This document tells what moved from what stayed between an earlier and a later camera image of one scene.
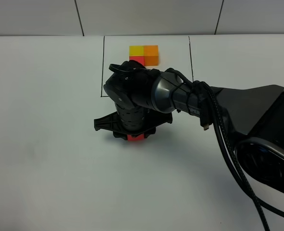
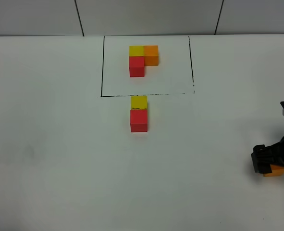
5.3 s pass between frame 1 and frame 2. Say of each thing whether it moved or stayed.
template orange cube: stayed
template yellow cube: stayed
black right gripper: moved
